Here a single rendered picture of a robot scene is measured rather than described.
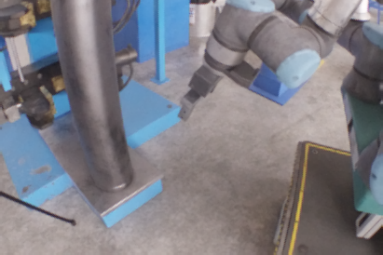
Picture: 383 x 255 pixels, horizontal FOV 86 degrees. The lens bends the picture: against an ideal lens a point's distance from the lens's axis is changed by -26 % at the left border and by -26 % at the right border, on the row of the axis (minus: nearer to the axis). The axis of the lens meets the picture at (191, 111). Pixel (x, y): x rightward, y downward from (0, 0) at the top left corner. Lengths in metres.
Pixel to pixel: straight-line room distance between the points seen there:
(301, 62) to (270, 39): 0.07
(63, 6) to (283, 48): 0.64
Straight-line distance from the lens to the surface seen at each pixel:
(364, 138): 0.83
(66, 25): 0.85
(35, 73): 1.53
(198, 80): 0.59
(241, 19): 0.49
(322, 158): 1.32
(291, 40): 0.47
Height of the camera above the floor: 1.15
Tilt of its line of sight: 35 degrees down
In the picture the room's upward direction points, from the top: 1 degrees clockwise
